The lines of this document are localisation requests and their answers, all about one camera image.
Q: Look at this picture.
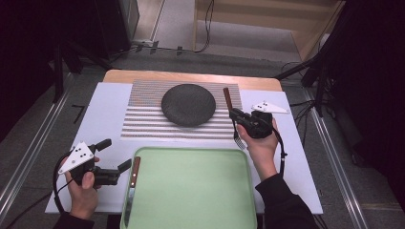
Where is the person's right hand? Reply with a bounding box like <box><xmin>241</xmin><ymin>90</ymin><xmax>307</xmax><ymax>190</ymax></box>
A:
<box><xmin>237</xmin><ymin>117</ymin><xmax>281</xmax><ymax>183</ymax></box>

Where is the black curtain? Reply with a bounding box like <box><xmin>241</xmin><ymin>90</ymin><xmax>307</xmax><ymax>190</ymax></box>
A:
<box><xmin>324</xmin><ymin>0</ymin><xmax>405</xmax><ymax>213</ymax></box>
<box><xmin>0</xmin><ymin>0</ymin><xmax>99</xmax><ymax>142</ymax></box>

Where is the light green tray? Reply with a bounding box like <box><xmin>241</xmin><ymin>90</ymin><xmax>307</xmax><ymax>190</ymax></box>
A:
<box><xmin>119</xmin><ymin>146</ymin><xmax>258</xmax><ymax>229</ymax></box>

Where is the long black floor cable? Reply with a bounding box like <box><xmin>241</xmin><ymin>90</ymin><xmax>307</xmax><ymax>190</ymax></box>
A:
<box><xmin>137</xmin><ymin>0</ymin><xmax>215</xmax><ymax>54</ymax></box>

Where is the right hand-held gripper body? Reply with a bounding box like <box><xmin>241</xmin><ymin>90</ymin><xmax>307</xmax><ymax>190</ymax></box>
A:
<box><xmin>240</xmin><ymin>100</ymin><xmax>290</xmax><ymax>140</ymax></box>

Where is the black cabinet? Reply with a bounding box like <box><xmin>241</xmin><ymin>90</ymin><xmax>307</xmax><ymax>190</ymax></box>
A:
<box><xmin>95</xmin><ymin>0</ymin><xmax>140</xmax><ymax>60</ymax></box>

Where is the black metal stand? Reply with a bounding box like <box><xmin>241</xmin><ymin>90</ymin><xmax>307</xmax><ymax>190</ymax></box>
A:
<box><xmin>47</xmin><ymin>37</ymin><xmax>114</xmax><ymax>103</ymax></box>
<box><xmin>274</xmin><ymin>18</ymin><xmax>348</xmax><ymax>118</ymax></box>

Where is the striped placemat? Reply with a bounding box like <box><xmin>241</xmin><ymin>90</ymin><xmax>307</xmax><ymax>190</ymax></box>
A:
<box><xmin>119</xmin><ymin>79</ymin><xmax>249</xmax><ymax>141</ymax></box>

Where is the thick black gripper cable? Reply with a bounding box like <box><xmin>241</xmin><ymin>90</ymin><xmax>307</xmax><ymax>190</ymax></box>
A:
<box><xmin>52</xmin><ymin>153</ymin><xmax>73</xmax><ymax>215</ymax></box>

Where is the thin black cable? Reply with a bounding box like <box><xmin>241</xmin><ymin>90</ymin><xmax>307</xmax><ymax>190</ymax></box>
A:
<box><xmin>4</xmin><ymin>179</ymin><xmax>75</xmax><ymax>229</ymax></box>

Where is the wooden-handled knife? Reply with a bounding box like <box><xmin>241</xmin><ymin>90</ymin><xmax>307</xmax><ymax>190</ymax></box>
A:
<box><xmin>123</xmin><ymin>156</ymin><xmax>141</xmax><ymax>228</ymax></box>

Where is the light wooden platform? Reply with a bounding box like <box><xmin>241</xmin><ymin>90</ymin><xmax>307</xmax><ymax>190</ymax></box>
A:
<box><xmin>193</xmin><ymin>0</ymin><xmax>347</xmax><ymax>63</ymax></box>

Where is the wooden-handled fork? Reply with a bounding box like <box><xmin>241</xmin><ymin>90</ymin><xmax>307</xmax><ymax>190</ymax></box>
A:
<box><xmin>223</xmin><ymin>87</ymin><xmax>247</xmax><ymax>151</ymax></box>

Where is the dark round plate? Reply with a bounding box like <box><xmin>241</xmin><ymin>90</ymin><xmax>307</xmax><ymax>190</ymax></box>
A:
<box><xmin>160</xmin><ymin>83</ymin><xmax>217</xmax><ymax>128</ymax></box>

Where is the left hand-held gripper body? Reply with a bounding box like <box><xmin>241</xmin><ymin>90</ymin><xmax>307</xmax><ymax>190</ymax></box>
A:
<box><xmin>57</xmin><ymin>141</ymin><xmax>121</xmax><ymax>189</ymax></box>

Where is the white table cover sheet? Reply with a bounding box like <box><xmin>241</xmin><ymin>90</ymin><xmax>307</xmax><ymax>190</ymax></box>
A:
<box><xmin>45</xmin><ymin>81</ymin><xmax>324</xmax><ymax>216</ymax></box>

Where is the metal floor rail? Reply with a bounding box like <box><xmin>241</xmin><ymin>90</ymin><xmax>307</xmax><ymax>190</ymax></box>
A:
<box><xmin>302</xmin><ymin>89</ymin><xmax>371</xmax><ymax>229</ymax></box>
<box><xmin>0</xmin><ymin>73</ymin><xmax>75</xmax><ymax>220</ymax></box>

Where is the person's left hand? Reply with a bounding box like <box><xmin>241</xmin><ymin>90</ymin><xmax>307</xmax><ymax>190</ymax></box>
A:
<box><xmin>61</xmin><ymin>155</ymin><xmax>101</xmax><ymax>221</ymax></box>

